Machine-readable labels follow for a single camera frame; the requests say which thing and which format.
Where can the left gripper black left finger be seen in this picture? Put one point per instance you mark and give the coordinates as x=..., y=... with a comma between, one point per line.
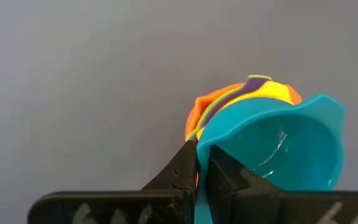
x=182, y=171

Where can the teal measuring cup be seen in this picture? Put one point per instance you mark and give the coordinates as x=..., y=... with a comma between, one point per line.
x=291, y=149

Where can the yellow measuring cup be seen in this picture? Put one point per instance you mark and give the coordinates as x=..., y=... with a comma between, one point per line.
x=272, y=91

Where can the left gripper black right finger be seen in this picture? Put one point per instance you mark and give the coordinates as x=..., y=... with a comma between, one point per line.
x=225, y=183

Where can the green measuring cup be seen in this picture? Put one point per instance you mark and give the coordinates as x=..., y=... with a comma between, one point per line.
x=259, y=76

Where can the orange measuring cup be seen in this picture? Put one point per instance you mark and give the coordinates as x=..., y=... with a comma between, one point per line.
x=202, y=107

